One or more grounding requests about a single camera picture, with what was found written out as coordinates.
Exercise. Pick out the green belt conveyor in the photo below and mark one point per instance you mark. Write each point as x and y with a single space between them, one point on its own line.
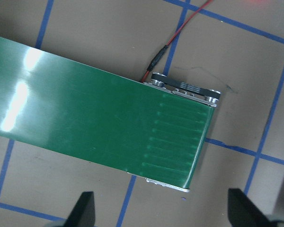
97 118

